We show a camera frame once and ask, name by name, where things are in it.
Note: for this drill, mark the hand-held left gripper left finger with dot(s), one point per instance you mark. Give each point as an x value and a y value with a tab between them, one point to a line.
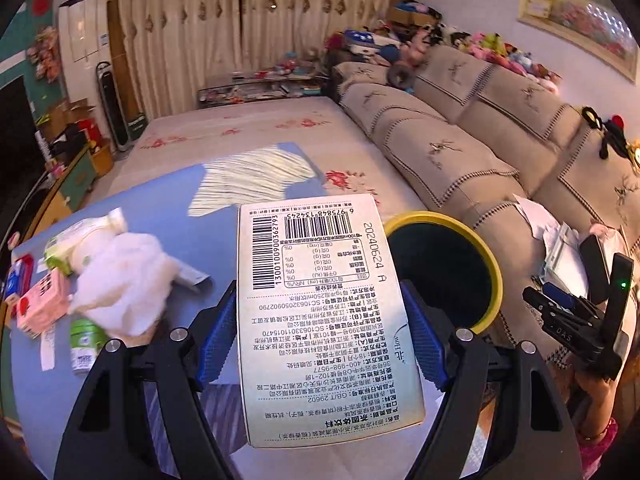
220	341

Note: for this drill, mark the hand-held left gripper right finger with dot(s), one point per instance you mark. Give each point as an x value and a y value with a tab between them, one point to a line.
422	341

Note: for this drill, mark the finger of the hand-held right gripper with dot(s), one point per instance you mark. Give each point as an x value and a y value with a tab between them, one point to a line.
555	297
570	337

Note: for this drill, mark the yellow rimmed dark trash bin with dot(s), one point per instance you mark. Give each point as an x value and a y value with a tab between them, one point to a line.
440	266

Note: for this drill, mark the white drink carton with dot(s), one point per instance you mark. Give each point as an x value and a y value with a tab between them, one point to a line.
320	320

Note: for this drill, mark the white and green bottle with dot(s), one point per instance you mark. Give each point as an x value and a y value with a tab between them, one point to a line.
75	247

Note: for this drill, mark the pink drink carton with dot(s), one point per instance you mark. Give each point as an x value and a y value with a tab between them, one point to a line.
42	300

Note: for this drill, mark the person's right forearm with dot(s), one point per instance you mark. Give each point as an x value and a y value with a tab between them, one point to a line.
602	457

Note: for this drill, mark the person's right hand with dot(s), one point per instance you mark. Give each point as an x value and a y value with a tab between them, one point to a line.
595	400

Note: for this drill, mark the clear plastic document bag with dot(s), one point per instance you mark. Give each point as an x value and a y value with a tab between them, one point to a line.
567	265

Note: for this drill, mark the pink and black bag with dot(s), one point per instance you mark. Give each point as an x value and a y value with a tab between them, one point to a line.
592	270

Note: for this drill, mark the clear straw wrapper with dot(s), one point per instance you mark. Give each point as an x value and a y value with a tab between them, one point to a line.
192	275

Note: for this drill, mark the white papers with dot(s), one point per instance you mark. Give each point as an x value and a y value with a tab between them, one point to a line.
537	220

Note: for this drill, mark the white tissue wad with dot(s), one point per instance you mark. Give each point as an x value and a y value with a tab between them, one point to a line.
125	280

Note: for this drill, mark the small green bottle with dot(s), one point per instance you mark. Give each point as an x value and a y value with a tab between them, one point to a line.
87	345

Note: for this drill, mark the yellow plush toy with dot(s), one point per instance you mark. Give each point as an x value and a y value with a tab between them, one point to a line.
635	155

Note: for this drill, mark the blue tablecloth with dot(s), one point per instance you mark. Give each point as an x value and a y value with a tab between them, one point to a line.
150	200

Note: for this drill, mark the white paper strip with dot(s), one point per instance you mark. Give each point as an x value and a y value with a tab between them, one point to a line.
48	352

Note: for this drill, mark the beige sofa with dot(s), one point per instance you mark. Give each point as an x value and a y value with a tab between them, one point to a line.
450	160

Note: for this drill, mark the black plush toy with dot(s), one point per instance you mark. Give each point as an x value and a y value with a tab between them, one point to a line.
612	132

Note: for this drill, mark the red and blue packet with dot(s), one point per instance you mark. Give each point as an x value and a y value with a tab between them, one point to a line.
17	280

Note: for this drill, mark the green cabinet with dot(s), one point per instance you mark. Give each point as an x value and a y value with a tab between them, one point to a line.
75	180

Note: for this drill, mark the floral bed sheet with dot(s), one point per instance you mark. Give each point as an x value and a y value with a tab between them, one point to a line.
250	125

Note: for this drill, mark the dark green box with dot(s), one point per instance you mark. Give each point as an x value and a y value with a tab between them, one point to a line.
137	127

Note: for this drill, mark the red box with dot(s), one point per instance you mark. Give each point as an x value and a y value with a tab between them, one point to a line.
89	134

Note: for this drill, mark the row of plush toys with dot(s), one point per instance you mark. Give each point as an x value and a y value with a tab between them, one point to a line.
500	52

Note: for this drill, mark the cluttered glass table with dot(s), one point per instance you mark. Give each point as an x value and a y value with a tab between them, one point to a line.
260	91

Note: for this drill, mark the black tower fan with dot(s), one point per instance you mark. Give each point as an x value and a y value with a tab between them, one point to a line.
111	110

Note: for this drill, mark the grey neck pillow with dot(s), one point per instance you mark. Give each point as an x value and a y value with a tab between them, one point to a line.
401	76

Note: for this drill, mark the open cardboard box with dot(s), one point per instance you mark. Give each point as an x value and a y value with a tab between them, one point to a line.
65	115

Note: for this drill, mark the dark television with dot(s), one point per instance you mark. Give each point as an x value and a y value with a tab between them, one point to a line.
15	150

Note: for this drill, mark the pile of toys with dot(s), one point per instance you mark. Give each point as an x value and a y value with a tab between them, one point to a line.
370	42

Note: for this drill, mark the beige patterned curtains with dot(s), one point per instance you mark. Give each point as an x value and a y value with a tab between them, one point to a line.
200	35

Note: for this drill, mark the white cabinet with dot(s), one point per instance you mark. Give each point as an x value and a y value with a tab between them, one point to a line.
85	35

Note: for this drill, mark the framed wall picture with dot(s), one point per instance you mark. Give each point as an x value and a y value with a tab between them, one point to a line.
585	15

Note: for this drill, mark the red round wall decoration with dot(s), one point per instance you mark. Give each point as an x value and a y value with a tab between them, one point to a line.
41	4

